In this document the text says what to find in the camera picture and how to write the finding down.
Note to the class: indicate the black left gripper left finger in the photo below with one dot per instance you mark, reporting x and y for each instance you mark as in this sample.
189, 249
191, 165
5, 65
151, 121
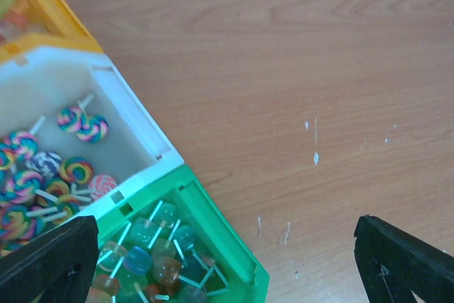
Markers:
56, 267

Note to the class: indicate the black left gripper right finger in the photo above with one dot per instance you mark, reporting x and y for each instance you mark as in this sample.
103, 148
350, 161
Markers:
395, 266

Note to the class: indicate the green plastic candy bin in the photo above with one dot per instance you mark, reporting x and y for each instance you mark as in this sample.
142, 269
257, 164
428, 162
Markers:
167, 241

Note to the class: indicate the white plastic candy bin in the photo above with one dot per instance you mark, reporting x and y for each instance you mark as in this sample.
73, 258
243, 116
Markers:
75, 140

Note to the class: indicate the orange plastic candy bin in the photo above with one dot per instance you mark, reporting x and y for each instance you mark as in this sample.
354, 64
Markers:
44, 23

